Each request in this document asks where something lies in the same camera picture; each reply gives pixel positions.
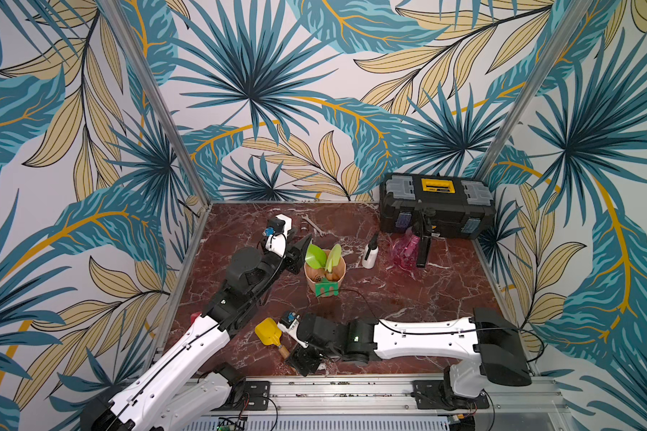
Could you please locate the bright green toy trowel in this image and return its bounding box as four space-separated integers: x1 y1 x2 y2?
305 244 328 269

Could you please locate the terracotta plastic flower pot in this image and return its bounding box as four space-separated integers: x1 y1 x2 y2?
305 249 346 293

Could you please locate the light green toy spade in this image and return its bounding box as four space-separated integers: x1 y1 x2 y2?
325 244 343 273

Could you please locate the green toy rake wooden handle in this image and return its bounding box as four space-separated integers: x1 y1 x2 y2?
315 279 339 298

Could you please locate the yellow toy shovel wooden handle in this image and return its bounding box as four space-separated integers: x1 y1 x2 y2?
254 318 290 359

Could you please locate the white spray bottle black nozzle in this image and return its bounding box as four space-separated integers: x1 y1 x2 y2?
362 232 379 269

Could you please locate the pink spray bottle black nozzle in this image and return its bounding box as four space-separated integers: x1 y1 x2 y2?
392 208 436 271

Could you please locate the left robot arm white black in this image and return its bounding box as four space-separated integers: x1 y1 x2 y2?
80 233 312 430

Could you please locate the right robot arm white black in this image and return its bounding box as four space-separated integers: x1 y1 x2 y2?
277 308 532 411

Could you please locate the silver open-end wrench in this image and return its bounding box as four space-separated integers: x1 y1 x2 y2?
302 215 326 236

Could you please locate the black yellow plastic toolbox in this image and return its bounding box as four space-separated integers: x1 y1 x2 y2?
379 172 496 239

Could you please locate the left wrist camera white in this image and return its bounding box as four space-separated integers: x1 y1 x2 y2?
263 214 292 258

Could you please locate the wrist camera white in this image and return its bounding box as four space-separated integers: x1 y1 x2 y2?
263 214 292 258
277 312 308 348

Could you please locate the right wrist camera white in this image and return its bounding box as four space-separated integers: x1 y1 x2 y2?
277 312 308 348

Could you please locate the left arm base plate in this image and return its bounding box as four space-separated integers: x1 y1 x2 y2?
215 381 271 411

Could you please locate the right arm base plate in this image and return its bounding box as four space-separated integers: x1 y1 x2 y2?
411 380 491 411

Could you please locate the aluminium front rail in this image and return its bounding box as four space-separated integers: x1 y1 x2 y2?
181 375 576 430

